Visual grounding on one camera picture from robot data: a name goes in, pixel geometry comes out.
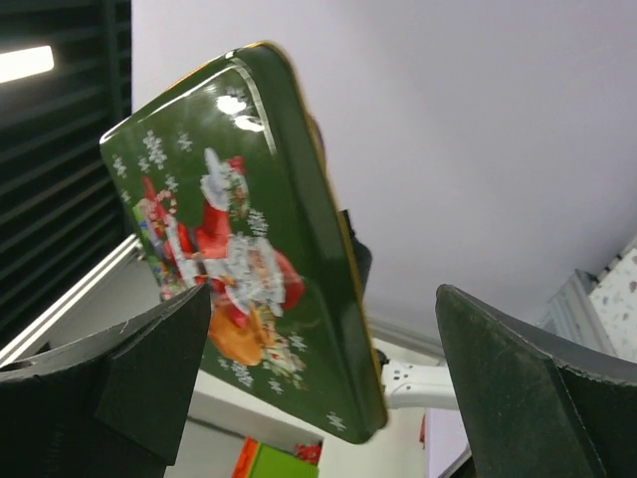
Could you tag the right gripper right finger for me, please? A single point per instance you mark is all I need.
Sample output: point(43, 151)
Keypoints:
point(534, 404)

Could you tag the gold tin lid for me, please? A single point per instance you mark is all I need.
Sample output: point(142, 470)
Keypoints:
point(224, 181)

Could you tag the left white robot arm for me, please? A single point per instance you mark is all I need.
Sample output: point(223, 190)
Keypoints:
point(409, 385)

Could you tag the aluminium frame rail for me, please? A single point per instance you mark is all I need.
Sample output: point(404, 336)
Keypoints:
point(31, 336)

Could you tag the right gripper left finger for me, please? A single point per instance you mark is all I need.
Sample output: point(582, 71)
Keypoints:
point(113, 404)

